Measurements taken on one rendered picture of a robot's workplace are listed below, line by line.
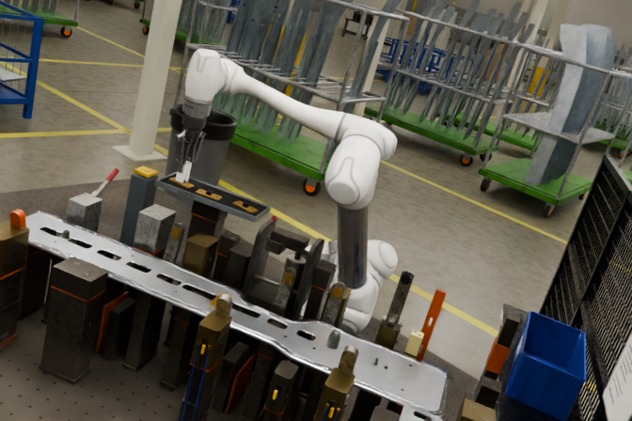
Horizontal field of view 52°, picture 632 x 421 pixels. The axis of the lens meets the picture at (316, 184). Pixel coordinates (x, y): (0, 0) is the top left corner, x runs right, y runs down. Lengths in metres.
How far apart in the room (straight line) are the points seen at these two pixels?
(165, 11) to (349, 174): 4.12
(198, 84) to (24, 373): 0.98
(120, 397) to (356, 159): 0.94
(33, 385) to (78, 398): 0.13
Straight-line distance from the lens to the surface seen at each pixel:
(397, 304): 1.88
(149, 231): 2.06
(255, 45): 6.66
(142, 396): 1.98
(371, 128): 1.96
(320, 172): 5.84
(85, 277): 1.82
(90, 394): 1.96
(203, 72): 2.07
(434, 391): 1.79
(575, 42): 8.03
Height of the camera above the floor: 1.92
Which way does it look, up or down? 17 degrees down
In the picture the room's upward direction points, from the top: 15 degrees clockwise
